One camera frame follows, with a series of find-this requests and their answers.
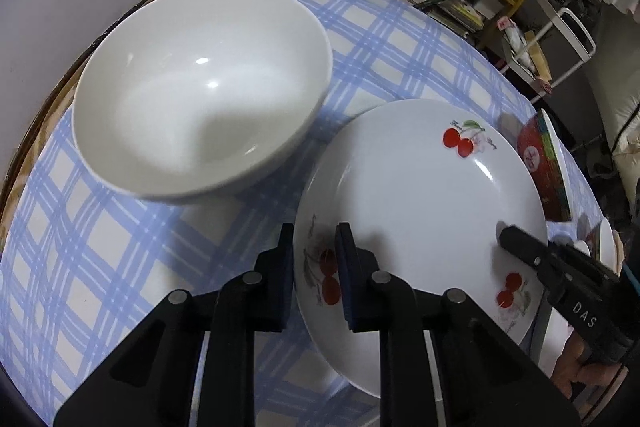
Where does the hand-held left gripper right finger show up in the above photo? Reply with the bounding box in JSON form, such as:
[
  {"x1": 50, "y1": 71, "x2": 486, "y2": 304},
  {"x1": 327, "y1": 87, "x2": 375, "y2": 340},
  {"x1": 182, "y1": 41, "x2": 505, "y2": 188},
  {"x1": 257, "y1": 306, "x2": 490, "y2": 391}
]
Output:
[{"x1": 336, "y1": 222, "x2": 583, "y2": 427}]

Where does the person's right hand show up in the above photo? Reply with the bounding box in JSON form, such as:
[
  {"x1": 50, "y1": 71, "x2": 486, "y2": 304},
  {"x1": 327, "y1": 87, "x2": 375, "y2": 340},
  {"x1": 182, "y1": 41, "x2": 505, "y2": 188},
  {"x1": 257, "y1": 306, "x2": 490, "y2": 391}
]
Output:
[{"x1": 552, "y1": 332, "x2": 628, "y2": 400}]

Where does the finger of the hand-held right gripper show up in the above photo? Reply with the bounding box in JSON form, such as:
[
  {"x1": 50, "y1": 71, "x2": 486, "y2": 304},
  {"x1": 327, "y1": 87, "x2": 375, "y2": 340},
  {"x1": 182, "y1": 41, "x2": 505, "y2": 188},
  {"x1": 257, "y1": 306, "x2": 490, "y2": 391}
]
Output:
[{"x1": 497, "y1": 224, "x2": 552, "y2": 276}]

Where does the blue checked cloth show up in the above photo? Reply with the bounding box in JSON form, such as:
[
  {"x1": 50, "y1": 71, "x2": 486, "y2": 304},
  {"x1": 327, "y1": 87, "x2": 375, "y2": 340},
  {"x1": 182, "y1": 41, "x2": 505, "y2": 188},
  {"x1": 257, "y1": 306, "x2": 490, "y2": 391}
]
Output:
[{"x1": 0, "y1": 0, "x2": 601, "y2": 427}]

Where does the brown paper package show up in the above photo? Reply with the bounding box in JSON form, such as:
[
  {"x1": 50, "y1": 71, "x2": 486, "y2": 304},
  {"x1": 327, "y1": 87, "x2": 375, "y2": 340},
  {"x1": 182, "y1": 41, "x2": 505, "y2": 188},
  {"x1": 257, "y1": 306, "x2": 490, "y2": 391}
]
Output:
[{"x1": 529, "y1": 46, "x2": 552, "y2": 82}]

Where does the white padded duvet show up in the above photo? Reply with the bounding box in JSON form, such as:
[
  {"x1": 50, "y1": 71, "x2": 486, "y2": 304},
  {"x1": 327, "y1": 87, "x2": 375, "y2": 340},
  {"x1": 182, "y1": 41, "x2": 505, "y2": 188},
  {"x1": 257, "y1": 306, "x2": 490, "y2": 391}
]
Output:
[{"x1": 600, "y1": 97, "x2": 640, "y2": 218}]

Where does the white cherry-print plate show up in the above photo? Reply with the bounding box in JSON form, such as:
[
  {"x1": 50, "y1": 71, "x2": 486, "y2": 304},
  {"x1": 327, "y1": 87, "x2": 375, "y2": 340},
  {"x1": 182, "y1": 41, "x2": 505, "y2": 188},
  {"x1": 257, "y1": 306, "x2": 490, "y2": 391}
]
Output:
[{"x1": 292, "y1": 98, "x2": 549, "y2": 399}]

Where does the red bowl with white inside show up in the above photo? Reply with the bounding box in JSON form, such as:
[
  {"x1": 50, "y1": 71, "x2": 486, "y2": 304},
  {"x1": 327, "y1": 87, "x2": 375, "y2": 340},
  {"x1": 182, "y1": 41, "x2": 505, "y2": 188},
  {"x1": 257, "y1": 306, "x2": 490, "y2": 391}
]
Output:
[
  {"x1": 575, "y1": 214, "x2": 617, "y2": 268},
  {"x1": 516, "y1": 109, "x2": 573, "y2": 223}
]

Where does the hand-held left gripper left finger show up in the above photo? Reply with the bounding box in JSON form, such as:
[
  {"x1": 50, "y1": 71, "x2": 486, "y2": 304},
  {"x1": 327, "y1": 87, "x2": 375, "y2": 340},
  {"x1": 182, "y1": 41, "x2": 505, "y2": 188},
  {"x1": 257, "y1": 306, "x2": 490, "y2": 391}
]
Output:
[{"x1": 52, "y1": 223, "x2": 296, "y2": 427}]

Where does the large plain white bowl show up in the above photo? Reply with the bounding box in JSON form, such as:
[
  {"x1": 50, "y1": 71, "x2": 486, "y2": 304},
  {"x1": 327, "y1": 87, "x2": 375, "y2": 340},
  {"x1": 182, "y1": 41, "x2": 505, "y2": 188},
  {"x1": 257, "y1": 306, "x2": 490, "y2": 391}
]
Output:
[{"x1": 71, "y1": 0, "x2": 334, "y2": 206}]

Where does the white metal cart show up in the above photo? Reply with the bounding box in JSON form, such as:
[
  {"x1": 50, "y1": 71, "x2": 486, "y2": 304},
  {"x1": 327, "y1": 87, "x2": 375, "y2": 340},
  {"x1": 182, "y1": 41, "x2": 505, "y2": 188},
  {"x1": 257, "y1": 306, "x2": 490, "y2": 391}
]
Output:
[{"x1": 500, "y1": 7, "x2": 598, "y2": 105}]

